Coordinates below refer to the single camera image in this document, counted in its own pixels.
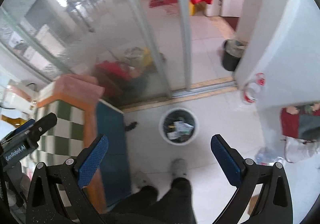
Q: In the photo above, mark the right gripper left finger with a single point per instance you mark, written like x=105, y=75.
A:
x=44, y=201

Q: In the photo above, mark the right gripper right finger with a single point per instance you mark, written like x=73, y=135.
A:
x=274, y=204

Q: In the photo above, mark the white trash bin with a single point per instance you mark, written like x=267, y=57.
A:
x=181, y=120

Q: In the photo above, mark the crushed clear plastic bottle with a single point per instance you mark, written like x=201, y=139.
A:
x=268, y=156

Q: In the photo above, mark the clear plastic bag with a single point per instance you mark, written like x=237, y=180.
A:
x=297, y=150

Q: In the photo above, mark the blue cabinet panel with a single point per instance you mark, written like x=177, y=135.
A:
x=114, y=168

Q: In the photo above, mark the grey left slipper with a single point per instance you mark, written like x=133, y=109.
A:
x=141, y=180

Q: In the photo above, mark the grey slipper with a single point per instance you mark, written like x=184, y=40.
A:
x=179, y=168
x=141, y=180

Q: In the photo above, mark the dark rag on floor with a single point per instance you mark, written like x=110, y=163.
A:
x=131, y=126

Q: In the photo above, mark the black trouser legs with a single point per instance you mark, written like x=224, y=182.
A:
x=143, y=207

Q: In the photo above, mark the grey right slipper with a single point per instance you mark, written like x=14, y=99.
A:
x=179, y=168

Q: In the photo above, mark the large clear water bottle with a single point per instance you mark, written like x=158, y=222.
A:
x=254, y=88

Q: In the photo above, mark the white medicine box in bin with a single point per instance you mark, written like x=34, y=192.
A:
x=173, y=135

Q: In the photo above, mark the black bucket with mop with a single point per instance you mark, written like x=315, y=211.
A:
x=233, y=50

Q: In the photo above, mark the yellow bin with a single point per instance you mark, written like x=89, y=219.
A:
x=192, y=9

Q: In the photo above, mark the sliding glass door frame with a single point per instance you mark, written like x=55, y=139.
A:
x=167, y=30

